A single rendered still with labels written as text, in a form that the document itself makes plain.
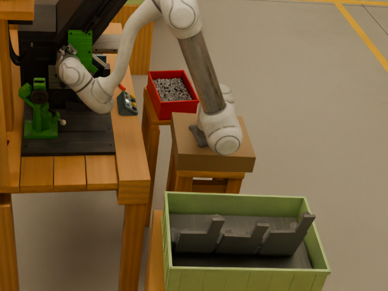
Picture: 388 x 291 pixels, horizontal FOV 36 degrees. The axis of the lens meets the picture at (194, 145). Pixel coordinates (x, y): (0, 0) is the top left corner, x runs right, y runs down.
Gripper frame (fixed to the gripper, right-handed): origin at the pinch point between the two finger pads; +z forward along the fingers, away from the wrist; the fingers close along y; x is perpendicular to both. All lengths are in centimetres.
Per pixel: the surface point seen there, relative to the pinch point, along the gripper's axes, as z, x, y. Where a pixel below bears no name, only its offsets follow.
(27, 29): 10.6, 8.5, 19.4
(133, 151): -31, 7, -47
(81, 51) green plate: 4.4, -3.4, -4.6
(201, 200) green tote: -67, -5, -70
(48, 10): 31.8, -2.4, 16.6
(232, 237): -100, -10, -72
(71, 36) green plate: 4.4, -5.2, 3.8
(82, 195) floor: 58, 71, -82
